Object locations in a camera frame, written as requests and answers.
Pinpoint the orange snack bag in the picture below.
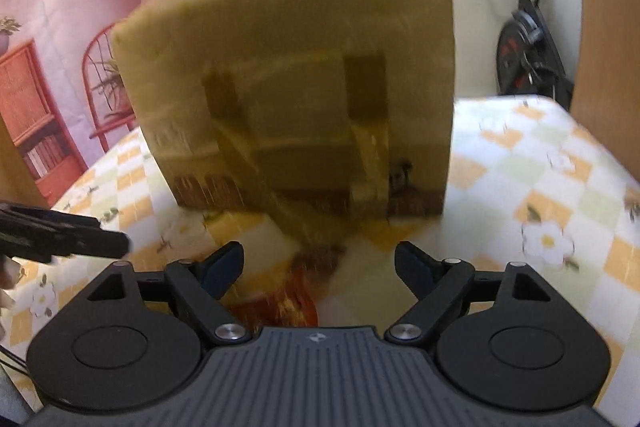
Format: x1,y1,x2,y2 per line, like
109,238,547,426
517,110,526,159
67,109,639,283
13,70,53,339
222,246,346,332

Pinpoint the checkered floral tablecloth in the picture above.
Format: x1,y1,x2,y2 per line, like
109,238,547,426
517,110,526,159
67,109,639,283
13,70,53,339
0,95,640,427

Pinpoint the brown cardboard box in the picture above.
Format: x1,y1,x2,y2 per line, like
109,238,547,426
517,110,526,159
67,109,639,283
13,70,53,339
111,0,456,248

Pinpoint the black exercise bike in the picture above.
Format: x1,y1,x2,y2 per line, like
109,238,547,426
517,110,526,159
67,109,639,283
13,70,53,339
496,0,574,109

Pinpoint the wooden headboard panel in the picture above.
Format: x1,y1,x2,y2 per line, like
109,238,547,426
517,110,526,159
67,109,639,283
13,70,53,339
570,0,639,178

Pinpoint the pink room backdrop poster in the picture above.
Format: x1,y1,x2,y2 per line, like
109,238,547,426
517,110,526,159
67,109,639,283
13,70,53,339
1,0,143,206

